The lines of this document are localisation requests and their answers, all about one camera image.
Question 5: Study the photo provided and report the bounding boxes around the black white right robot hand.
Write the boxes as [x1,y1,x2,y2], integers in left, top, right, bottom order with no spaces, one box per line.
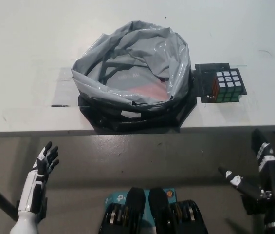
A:
[219,128,275,224]

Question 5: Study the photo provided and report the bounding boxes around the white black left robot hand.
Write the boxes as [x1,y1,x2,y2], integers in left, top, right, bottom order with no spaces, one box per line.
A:
[17,140,60,216]

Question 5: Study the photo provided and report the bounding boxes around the rubik's cube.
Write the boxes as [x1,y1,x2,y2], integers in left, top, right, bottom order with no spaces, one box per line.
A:
[209,69,244,102]

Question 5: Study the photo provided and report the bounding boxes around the grey black plastic bag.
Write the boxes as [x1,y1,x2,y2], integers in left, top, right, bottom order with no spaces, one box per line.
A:
[71,20,198,134]

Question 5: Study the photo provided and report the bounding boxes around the teal router box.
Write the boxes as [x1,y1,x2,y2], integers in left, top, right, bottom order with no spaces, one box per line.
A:
[103,187,177,226]

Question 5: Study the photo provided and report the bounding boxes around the clear tape patch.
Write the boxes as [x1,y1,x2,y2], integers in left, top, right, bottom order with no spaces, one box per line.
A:
[51,67,79,108]

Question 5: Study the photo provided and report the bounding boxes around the pink flat packet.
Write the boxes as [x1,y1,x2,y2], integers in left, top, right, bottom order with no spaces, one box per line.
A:
[127,81,173,101]

